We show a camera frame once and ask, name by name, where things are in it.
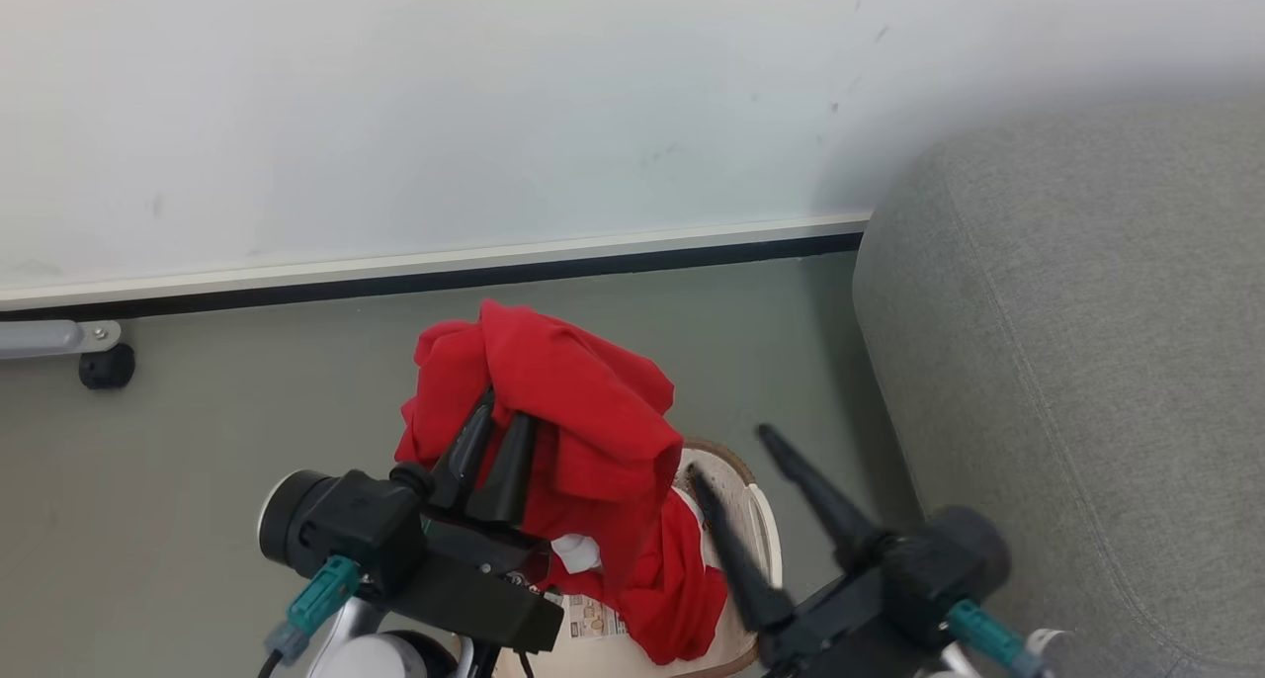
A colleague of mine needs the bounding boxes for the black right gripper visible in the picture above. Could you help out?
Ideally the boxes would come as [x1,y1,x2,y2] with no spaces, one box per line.
[687,425,938,678]

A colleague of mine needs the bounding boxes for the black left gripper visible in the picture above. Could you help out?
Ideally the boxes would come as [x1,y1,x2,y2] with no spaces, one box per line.
[393,388,566,653]

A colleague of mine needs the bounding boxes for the red shorts with white stripes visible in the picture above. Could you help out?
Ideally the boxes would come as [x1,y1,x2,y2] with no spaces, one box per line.
[395,300,729,666]

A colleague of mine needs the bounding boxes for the beige woven laundry basket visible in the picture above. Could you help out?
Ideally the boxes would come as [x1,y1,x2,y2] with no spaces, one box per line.
[489,439,784,678]

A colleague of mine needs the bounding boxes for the white garment with cartoon print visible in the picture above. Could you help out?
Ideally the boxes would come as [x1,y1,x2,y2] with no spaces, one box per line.
[548,589,630,641]

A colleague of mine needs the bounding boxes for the white and black baseboard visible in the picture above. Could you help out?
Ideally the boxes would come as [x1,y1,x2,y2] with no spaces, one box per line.
[0,213,871,321]

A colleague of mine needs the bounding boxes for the grey fabric sofa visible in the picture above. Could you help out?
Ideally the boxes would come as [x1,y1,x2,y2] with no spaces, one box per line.
[852,95,1265,678]

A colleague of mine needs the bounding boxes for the black caster wheel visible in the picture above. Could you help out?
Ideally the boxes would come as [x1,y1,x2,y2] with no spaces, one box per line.
[79,344,137,391]

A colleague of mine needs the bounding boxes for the grey metal furniture leg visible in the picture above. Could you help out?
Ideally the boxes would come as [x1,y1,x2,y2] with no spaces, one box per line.
[0,320,123,361]

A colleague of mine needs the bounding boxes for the teal cable connector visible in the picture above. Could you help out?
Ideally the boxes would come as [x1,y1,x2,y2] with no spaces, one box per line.
[263,555,363,665]
[947,599,1051,678]

